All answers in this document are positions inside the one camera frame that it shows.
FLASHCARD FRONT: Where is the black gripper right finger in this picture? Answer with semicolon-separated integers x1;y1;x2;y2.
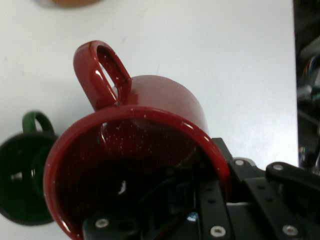
212;137;320;240

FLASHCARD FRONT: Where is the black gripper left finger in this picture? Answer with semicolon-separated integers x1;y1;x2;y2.
82;149;236;240

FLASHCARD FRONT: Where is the red speckled ceramic mug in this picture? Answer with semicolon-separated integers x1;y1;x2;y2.
42;40;232;240

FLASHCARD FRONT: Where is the dark green ceramic mug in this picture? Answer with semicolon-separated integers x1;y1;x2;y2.
0;110;60;226

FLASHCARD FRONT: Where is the wooden mug tree stand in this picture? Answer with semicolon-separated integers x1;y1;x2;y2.
32;0;104;9

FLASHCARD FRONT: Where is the black equipment with wires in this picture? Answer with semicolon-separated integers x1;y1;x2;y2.
292;0;320;174

